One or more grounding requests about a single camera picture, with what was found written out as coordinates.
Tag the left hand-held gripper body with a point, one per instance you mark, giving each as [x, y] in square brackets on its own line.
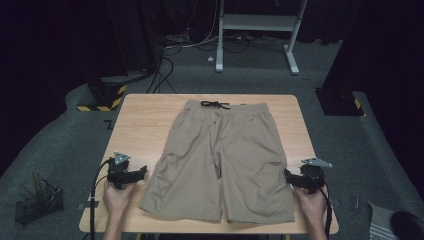
[118, 171]

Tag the black stand base yellow stripes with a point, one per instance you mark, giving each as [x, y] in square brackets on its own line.
[106, 95]

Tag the black square stand base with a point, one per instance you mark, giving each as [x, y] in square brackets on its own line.
[338, 103]

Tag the small white plug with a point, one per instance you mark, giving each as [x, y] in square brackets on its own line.
[211, 59]

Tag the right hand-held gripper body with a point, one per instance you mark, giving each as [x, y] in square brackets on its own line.
[313, 176]

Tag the grey striped cloth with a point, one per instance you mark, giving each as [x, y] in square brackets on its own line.
[380, 223]

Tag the white metal desk frame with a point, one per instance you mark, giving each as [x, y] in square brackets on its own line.
[256, 22]

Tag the person's right hand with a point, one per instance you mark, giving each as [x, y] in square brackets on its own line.
[311, 205]

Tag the person's left hand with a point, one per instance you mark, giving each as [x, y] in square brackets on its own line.
[116, 200]

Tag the khaki shorts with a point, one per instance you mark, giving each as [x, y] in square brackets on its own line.
[200, 160]

